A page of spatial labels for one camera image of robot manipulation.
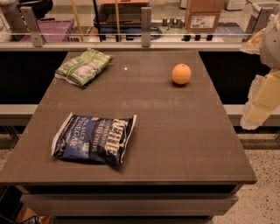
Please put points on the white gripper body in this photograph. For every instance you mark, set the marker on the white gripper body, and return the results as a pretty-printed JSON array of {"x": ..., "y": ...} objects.
[{"x": 271, "y": 44}]

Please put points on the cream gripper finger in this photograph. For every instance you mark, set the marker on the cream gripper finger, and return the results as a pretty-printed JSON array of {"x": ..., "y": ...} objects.
[
  {"x": 255, "y": 44},
  {"x": 263, "y": 99}
]

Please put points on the green jalapeno chip bag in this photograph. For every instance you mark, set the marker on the green jalapeno chip bag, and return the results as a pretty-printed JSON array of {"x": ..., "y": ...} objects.
[{"x": 82, "y": 69}]

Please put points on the blue Kettle chip bag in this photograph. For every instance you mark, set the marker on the blue Kettle chip bag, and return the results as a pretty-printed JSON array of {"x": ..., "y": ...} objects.
[{"x": 94, "y": 139}]

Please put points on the cardboard box with label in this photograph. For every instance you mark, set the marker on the cardboard box with label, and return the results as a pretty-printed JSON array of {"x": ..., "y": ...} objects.
[{"x": 203, "y": 15}]

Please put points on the orange fruit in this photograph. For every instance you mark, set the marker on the orange fruit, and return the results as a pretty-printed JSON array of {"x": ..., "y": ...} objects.
[{"x": 181, "y": 74}]

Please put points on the purple plastic crate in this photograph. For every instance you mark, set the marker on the purple plastic crate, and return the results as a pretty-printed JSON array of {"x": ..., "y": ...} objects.
[{"x": 54, "y": 30}]

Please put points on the glass railing with metal posts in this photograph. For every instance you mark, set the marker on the glass railing with metal posts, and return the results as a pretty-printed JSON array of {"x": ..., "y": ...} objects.
[{"x": 230, "y": 35}]

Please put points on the yellow broom handle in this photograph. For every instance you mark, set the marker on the yellow broom handle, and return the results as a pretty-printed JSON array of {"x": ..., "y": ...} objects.
[{"x": 75, "y": 12}]

